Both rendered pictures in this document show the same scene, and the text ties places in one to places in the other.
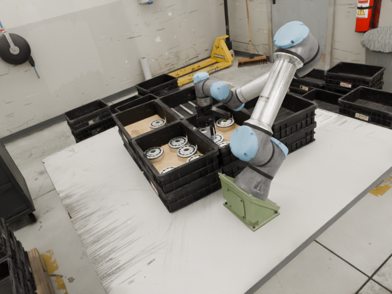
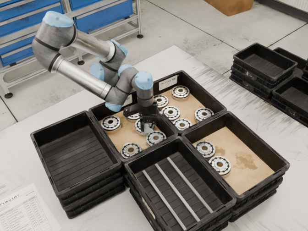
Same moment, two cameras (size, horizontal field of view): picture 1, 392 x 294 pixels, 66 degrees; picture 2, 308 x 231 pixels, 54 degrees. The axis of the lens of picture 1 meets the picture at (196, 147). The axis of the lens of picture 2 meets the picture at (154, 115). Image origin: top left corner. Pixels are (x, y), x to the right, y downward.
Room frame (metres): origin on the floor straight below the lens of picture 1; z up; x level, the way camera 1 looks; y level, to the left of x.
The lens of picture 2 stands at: (2.38, -0.20, 2.02)
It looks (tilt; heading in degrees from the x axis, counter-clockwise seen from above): 46 degrees down; 172
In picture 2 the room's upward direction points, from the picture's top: 3 degrees counter-clockwise
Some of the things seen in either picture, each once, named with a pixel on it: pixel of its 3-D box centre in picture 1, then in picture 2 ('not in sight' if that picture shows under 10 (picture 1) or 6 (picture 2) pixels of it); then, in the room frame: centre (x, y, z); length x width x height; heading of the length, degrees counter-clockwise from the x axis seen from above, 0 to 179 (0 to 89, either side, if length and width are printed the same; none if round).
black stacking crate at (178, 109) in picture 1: (191, 109); (177, 188); (1.72, -0.02, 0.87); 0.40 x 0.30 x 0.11; 22
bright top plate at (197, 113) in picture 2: (153, 152); (204, 114); (1.32, 0.22, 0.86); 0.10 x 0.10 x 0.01
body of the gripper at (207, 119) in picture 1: (205, 114); (147, 111); (1.36, -0.08, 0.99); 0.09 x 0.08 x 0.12; 75
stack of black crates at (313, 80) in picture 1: (312, 90); not in sight; (2.74, -1.28, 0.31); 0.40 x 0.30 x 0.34; 29
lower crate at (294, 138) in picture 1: (271, 129); (80, 168); (1.46, -0.45, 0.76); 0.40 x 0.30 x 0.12; 22
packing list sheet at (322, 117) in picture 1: (304, 114); (23, 217); (1.65, -0.72, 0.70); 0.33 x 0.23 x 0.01; 29
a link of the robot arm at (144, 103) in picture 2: (204, 100); (145, 98); (1.36, -0.09, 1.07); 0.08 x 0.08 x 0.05
